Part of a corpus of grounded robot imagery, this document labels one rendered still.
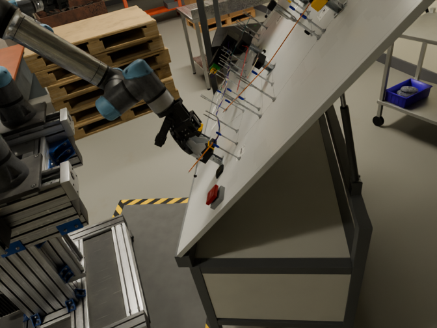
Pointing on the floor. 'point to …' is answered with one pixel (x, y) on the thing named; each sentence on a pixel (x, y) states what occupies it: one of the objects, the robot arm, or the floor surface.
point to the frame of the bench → (291, 264)
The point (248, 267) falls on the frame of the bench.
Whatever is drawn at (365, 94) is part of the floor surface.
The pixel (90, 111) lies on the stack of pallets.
